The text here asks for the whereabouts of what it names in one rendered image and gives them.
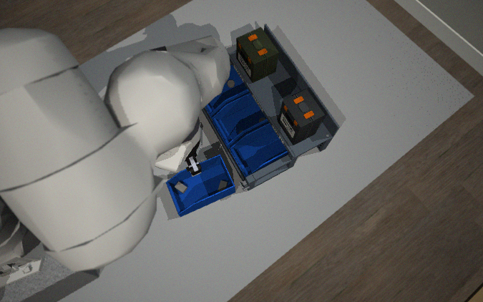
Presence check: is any blue bin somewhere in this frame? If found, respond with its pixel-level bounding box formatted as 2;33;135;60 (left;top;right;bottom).
205;65;250;119
166;155;235;217
212;93;269;149
230;123;288;177

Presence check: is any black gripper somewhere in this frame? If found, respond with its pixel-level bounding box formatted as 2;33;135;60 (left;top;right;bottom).
185;140;202;177

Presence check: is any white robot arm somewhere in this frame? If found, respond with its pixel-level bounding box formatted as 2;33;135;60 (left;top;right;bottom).
0;28;230;288

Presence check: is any olive green case with orange latches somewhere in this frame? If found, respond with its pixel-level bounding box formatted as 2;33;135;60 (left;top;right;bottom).
236;27;279;83

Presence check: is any grey shelf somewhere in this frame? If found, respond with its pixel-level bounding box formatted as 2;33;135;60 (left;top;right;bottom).
202;24;340;191

